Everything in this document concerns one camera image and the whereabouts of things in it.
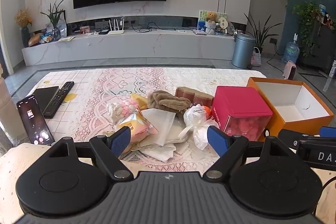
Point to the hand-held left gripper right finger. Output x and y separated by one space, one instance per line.
218 138

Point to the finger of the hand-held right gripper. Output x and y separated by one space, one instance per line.
329 131

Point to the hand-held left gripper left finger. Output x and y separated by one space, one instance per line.
120 140

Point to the orange cardboard box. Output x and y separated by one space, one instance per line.
296 108

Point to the brown plush toy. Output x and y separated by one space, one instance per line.
168 102

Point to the yellow and pink snack packet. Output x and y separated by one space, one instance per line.
139 127

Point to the pink and white knit toy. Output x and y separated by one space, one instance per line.
118 109

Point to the red square box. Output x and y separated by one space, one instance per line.
240 106

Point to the white flat packet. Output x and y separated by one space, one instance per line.
160 121

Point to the white lace tablecloth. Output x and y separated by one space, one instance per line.
110 82

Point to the pink space heater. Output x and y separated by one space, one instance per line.
289 70

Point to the black remote control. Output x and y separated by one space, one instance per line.
61 94

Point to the black flat box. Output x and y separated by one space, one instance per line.
46 98

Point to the dark storage cabinet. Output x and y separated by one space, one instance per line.
323 45

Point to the pink woven basket bag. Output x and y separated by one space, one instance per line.
256 58

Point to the black smartphone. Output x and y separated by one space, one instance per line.
34 119

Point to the blue water jug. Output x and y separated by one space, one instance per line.
290 50

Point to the grey metal trash can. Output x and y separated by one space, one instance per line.
242 52

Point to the white marble television cabinet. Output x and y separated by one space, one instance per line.
131 48

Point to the white router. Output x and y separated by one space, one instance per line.
116 29

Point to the tall potted green plant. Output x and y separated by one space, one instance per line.
260 32

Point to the bushy green shelf plant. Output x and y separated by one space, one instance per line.
305 19

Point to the beige speckled fabric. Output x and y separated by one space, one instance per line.
10 174

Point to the brown teddy bear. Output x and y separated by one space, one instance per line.
211 20

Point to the brown bread-shaped pillow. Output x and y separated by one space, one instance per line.
35 39

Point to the green plant in glass vase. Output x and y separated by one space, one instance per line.
55 22

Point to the dried flowers in dark vase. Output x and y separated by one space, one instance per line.
25 27

